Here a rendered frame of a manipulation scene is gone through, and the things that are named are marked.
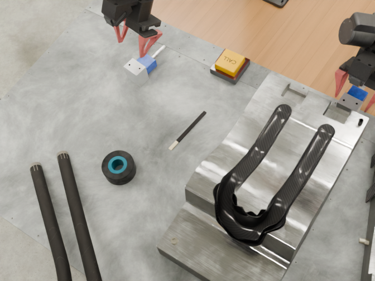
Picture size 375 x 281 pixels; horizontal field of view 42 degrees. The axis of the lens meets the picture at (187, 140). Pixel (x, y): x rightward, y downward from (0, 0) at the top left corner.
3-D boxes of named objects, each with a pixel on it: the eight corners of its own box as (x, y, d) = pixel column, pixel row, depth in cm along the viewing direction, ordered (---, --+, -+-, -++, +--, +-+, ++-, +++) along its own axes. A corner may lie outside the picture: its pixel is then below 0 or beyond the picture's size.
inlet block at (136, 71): (159, 48, 139) (156, 35, 135) (172, 56, 137) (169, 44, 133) (127, 78, 135) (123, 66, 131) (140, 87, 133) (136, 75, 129)
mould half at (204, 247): (267, 92, 129) (269, 61, 117) (361, 136, 120) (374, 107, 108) (159, 253, 111) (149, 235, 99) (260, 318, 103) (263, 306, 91)
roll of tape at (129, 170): (116, 191, 120) (113, 185, 117) (99, 168, 123) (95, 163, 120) (142, 172, 121) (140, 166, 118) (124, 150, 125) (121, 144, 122)
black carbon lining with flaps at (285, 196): (278, 105, 119) (280, 83, 110) (340, 134, 113) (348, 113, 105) (201, 223, 106) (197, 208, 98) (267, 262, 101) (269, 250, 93)
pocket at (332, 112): (328, 108, 119) (331, 100, 115) (349, 117, 117) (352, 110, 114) (320, 122, 117) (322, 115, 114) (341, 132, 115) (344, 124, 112)
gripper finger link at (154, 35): (139, 64, 120) (146, 30, 114) (118, 51, 123) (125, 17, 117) (157, 58, 125) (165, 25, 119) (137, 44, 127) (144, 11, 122)
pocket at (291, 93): (288, 90, 122) (289, 81, 119) (307, 99, 120) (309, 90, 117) (279, 103, 121) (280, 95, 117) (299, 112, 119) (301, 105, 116)
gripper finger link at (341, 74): (349, 110, 118) (366, 77, 112) (323, 96, 120) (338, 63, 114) (359, 101, 122) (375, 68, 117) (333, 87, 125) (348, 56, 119)
